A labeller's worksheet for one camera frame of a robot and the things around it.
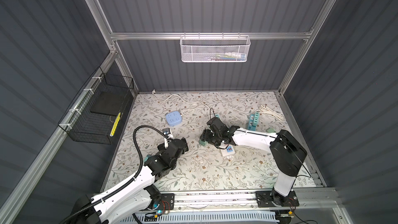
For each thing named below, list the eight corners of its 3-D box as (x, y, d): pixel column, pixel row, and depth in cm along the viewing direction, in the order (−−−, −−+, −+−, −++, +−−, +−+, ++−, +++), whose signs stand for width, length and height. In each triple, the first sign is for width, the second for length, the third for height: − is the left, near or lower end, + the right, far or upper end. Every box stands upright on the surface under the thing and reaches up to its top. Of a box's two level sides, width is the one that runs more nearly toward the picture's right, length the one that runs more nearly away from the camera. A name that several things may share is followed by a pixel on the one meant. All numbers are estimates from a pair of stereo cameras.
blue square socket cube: (165, 126, 103) (164, 124, 101) (167, 113, 110) (166, 111, 108) (181, 126, 103) (181, 124, 101) (182, 113, 110) (182, 111, 108)
